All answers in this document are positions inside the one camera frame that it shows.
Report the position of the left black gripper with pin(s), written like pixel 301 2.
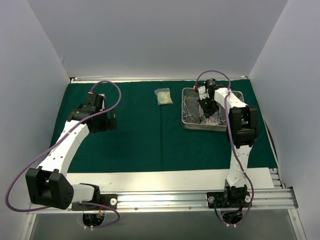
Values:
pixel 106 124

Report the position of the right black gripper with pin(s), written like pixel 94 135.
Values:
pixel 208 106

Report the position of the clear packet with sutures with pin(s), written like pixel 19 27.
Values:
pixel 212 120

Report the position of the metal mesh instrument tray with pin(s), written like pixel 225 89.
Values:
pixel 192 113

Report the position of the green gauze packet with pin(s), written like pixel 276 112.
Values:
pixel 163 96

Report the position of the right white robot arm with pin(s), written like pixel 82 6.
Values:
pixel 242 132

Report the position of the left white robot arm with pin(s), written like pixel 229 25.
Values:
pixel 47 184

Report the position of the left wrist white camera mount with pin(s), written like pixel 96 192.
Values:
pixel 95 102

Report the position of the back aluminium rail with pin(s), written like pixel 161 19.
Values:
pixel 95 79

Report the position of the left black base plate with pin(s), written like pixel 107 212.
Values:
pixel 107 199

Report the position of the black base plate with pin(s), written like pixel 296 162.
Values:
pixel 220 201
pixel 107 199

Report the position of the front aluminium rail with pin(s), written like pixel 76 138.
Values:
pixel 170 201

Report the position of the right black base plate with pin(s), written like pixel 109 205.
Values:
pixel 220 201

